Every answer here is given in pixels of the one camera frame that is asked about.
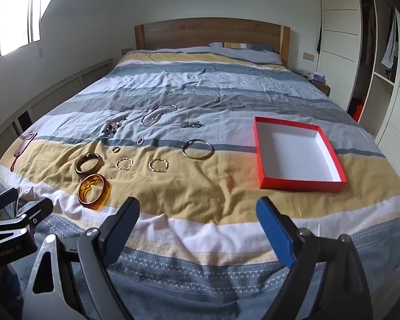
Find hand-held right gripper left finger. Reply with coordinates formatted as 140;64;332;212
22;197;141;320

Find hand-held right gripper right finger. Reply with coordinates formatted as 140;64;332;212
255;196;374;320

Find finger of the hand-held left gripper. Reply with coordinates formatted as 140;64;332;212
6;197;54;233
0;188;18;221

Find amber resin bangle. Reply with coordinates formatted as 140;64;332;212
78;174;111;211

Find dark gold bangle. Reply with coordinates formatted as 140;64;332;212
75;152;105;174

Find red cardboard box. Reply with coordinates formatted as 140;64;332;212
254;117;348;193

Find thin silver bangle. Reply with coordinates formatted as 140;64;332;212
181;139;215;161

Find red bag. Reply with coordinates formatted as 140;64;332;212
351;98;366;121

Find wooden nightstand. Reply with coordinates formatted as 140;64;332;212
300;70;331;97

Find striped duvet bed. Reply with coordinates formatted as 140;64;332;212
0;45;400;320

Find window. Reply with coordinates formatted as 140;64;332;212
0;0;42;62

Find grey blue pillow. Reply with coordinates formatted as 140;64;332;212
209;42;284;65

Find wooden headboard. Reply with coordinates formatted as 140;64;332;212
135;18;291;69

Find striped hanging shirt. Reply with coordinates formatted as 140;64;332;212
381;7;398;70

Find white wardrobe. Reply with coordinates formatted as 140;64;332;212
317;0;400;150

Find brown hanging clothes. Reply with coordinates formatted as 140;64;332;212
364;3;377;65

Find dark charm bracelet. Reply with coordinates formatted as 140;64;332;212
102;118;127;138

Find silver bead chain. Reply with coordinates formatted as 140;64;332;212
141;108;162;127

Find white low wall cabinet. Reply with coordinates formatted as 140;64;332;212
0;58;114;147

